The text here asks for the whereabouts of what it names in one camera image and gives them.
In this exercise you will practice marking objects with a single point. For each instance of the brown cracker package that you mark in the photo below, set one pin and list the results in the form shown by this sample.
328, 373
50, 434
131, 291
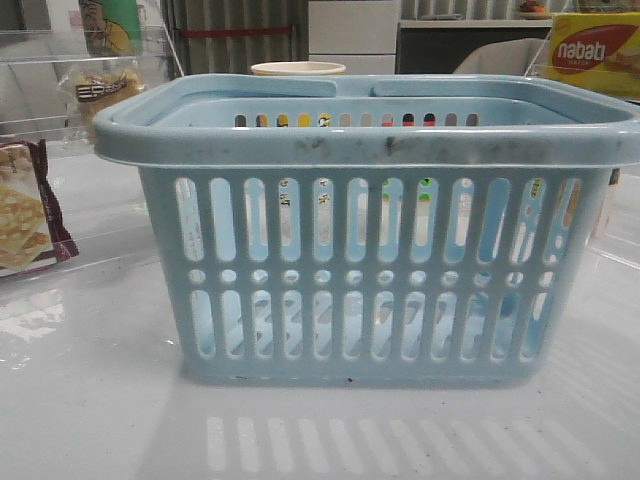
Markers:
33, 234

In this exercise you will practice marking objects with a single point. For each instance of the packaged bread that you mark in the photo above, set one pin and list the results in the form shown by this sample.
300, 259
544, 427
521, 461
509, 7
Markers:
90, 92

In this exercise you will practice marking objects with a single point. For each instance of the beige chair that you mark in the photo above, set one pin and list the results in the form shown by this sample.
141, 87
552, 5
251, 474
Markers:
513, 57

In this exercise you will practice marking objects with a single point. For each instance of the clear acrylic right shelf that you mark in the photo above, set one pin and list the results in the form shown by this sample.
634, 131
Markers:
617, 228

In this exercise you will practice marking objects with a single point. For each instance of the clear acrylic left shelf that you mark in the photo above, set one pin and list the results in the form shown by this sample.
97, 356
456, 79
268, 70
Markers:
52, 85

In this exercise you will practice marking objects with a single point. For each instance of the yellow nabati wafer box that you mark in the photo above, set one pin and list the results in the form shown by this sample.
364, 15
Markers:
595, 51

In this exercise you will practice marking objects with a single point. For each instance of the white drawer cabinet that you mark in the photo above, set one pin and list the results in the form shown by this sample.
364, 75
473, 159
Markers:
361, 35

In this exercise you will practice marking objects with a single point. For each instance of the green yellow cartoon package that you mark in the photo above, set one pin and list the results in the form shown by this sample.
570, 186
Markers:
111, 27

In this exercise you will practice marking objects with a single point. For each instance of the cream paper cup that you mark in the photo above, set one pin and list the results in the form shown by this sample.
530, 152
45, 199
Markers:
297, 68

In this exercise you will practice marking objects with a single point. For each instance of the clear acrylic shelf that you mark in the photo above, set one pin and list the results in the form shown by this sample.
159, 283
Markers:
52, 85
617, 228

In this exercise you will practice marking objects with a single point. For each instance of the light blue plastic basket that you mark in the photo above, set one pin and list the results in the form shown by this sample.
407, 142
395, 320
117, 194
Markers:
368, 230

